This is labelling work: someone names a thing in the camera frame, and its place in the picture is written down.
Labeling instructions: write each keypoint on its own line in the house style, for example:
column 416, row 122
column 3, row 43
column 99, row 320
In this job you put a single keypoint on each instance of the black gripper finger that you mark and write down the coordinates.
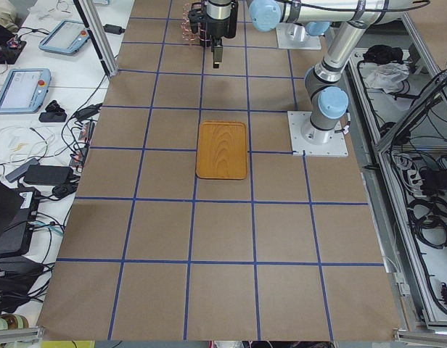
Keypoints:
column 217, row 50

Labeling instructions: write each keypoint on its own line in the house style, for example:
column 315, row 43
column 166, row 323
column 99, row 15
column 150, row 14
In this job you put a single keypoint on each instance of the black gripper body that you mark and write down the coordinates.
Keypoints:
column 220, row 30

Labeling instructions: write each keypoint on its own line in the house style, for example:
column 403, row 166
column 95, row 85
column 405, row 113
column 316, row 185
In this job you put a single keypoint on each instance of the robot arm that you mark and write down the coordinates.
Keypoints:
column 328, row 101

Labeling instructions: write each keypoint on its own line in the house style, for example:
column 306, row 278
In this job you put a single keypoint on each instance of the wooden tray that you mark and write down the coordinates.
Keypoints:
column 222, row 150

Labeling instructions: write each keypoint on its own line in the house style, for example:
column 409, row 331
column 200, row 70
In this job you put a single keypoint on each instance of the blue teach pendant far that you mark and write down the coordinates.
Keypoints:
column 66, row 38

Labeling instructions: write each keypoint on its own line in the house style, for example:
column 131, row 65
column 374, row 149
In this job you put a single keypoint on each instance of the blue teach pendant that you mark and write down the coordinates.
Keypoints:
column 66, row 38
column 24, row 90

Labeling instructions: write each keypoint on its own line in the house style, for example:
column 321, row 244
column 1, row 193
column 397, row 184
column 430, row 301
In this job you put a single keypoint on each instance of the white crumpled cloth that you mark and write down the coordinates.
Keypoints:
column 389, row 77

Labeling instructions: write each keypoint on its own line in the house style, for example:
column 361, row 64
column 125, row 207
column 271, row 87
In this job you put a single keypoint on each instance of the blue teach pendant near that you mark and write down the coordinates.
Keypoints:
column 24, row 90

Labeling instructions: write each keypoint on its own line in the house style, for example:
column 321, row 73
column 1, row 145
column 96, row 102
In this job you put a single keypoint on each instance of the black power adapter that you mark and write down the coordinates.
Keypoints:
column 47, row 175

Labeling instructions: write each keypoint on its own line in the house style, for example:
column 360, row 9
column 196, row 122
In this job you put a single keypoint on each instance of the black laptop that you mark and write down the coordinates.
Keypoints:
column 18, row 209

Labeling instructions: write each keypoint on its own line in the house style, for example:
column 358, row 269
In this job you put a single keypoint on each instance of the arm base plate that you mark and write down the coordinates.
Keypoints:
column 309, row 141
column 294, row 36

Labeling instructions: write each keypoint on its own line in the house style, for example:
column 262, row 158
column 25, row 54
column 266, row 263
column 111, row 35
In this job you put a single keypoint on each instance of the aluminium frame post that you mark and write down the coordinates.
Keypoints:
column 90, row 18

